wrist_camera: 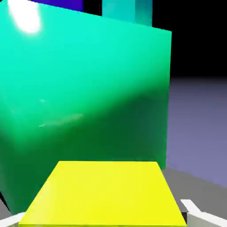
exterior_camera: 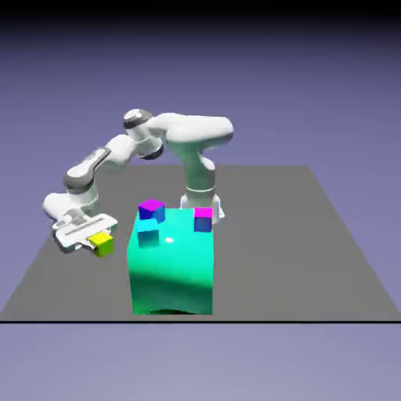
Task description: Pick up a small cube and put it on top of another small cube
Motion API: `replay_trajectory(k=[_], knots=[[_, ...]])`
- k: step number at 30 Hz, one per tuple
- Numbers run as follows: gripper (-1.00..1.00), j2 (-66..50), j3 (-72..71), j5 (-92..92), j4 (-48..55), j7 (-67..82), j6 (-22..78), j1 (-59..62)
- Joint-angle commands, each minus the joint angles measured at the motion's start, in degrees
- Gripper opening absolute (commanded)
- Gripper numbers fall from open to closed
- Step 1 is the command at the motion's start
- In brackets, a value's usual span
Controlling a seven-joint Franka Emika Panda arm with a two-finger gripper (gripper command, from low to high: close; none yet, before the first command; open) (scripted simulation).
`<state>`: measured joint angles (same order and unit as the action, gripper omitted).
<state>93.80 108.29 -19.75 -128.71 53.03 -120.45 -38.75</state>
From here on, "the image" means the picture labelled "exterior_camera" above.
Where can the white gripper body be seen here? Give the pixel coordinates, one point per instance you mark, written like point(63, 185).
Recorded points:
point(81, 232)

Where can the small yellow cube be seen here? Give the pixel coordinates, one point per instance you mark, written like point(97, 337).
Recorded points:
point(101, 245)

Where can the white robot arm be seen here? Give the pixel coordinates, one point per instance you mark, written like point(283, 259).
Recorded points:
point(191, 131)

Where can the small cyan cube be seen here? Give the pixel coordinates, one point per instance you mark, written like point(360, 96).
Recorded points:
point(147, 233)

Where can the small purple cube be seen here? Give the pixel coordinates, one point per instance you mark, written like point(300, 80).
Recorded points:
point(151, 209)

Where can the small magenta cube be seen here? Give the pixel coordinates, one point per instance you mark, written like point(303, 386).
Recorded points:
point(203, 220)

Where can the large green box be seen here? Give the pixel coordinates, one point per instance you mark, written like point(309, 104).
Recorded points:
point(172, 266)

